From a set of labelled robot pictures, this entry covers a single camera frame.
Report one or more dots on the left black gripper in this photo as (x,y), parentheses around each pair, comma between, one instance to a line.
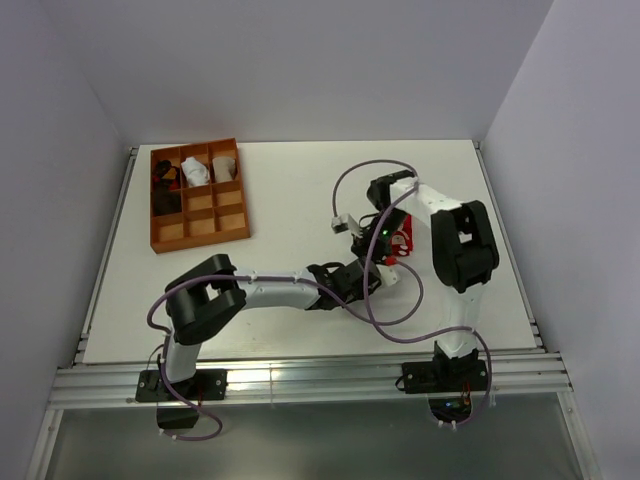
(359,295)

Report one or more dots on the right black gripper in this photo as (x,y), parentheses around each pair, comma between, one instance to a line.
(361,245)

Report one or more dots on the red patterned sock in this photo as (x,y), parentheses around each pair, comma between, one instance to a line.
(402,240)

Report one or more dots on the dark brown striped sock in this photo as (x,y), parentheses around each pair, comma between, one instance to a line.
(165,202)

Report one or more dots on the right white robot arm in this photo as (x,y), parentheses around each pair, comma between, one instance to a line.
(463,251)

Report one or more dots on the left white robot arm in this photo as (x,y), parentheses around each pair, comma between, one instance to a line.
(201,302)

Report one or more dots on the beige rolled sock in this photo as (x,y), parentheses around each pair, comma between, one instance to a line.
(224,169)

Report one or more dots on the orange compartment tray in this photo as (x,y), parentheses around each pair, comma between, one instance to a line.
(211,214)

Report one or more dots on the white rolled sock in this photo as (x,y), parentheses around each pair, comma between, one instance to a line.
(195,172)

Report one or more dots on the black red rolled sock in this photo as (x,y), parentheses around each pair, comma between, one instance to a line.
(165,176)

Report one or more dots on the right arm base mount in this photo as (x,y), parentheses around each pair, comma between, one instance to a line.
(449,384)

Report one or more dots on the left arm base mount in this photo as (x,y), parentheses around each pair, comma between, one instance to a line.
(205,385)

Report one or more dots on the aluminium front rail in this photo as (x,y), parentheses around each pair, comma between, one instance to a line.
(313,380)

